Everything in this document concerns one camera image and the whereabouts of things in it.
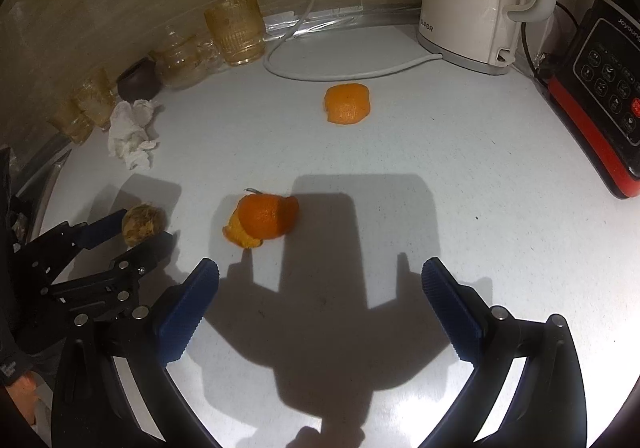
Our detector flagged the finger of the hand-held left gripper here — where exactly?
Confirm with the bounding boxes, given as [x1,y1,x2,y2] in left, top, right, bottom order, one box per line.
[14,209,129,289]
[42,232,177,315]

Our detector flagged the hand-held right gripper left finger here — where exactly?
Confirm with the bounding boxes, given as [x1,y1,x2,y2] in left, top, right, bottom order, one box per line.
[50,258,221,448]

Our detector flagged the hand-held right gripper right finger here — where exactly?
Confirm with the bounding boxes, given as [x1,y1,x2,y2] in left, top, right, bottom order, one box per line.
[421,257,588,448]

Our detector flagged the brown round fruit husk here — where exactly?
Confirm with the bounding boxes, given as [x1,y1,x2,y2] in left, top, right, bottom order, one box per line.
[121,204,167,249]

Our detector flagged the curled orange peel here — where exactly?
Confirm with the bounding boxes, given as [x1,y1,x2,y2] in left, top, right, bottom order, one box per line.
[222,192,300,249]

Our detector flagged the person's left forearm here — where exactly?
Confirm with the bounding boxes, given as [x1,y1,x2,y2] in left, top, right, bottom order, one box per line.
[0,318,38,434]

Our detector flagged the crumpled white tissue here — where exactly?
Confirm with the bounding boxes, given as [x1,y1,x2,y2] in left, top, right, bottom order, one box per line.
[107,98,162,172]

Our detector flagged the small amber glass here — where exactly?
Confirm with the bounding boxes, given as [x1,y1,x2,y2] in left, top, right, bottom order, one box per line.
[72,66,118,131]
[47,100,96,145]

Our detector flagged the dark brown bowl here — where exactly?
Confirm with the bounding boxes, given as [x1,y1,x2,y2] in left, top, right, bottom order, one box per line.
[116,56,162,102]

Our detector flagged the flat orange peel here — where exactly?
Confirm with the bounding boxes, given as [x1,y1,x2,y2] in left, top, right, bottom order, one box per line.
[323,83,373,125]

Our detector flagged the tall amber ribbed glass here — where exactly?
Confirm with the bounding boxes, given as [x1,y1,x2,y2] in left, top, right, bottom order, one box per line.
[203,0,267,67]

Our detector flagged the red and black blender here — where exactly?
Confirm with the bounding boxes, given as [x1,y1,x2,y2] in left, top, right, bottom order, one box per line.
[532,0,640,200]

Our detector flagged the white power cable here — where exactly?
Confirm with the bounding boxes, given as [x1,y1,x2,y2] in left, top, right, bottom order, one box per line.
[202,0,445,82]

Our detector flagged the black power cable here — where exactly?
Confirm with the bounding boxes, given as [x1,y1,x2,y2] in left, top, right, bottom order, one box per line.
[520,0,581,78]

